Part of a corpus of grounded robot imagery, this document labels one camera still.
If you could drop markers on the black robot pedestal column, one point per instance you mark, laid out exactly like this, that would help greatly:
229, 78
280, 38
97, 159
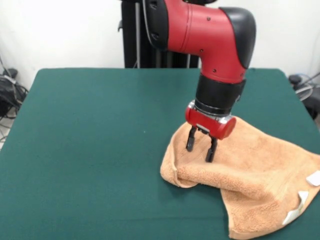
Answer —
132, 37

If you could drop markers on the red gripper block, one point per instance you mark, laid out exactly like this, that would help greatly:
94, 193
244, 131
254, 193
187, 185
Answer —
212, 125

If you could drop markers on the black equipment stand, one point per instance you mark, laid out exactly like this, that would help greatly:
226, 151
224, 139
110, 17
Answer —
314, 105

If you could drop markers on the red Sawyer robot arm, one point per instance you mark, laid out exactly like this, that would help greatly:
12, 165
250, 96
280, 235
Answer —
207, 45

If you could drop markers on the dark green table cloth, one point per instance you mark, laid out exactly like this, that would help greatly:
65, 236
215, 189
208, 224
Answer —
75, 162

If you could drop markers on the grey pedestal leg foot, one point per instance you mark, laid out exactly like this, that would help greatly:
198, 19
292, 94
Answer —
295, 79
10, 73

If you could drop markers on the tan terry towel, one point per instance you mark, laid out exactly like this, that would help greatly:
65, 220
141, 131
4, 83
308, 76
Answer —
250, 175

